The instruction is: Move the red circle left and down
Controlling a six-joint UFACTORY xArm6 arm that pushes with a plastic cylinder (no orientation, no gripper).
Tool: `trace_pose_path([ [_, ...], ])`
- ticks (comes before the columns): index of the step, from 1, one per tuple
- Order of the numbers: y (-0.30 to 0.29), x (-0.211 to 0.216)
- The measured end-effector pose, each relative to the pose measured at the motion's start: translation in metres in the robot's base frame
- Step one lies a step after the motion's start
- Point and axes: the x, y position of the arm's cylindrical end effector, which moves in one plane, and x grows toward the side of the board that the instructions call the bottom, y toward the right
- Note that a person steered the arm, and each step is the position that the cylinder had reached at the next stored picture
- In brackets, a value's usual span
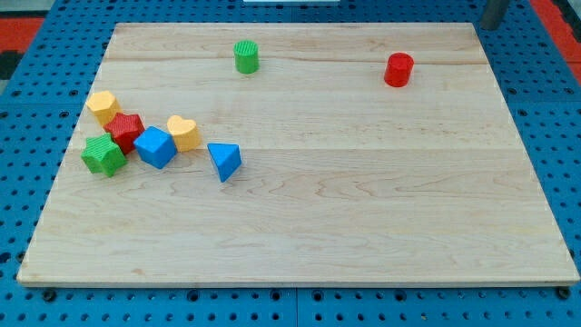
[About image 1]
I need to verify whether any blue triangle block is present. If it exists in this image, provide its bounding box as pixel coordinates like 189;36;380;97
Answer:
207;143;241;183

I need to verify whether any light wooden board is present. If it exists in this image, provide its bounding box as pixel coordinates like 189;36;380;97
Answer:
17;23;579;288

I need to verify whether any yellow heart block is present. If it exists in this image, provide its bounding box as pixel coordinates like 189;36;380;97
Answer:
166;115;202;153

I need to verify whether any green cylinder block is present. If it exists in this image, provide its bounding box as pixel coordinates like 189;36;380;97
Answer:
233;40;260;74

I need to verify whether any blue cube block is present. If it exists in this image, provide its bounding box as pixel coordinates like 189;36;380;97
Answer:
133;126;177;169

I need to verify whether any red cylinder block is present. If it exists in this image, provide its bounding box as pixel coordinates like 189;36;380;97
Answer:
384;53;415;87

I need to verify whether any red star block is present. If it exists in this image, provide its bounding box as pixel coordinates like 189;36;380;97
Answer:
103;113;144;154

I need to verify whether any green star block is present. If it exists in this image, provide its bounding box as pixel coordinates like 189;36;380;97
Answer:
81;133;127;177

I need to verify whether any yellow hexagon block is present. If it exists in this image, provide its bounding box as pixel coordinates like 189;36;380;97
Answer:
85;91;123;126

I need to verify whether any grey metal rod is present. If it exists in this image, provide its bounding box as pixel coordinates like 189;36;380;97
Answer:
479;0;510;31

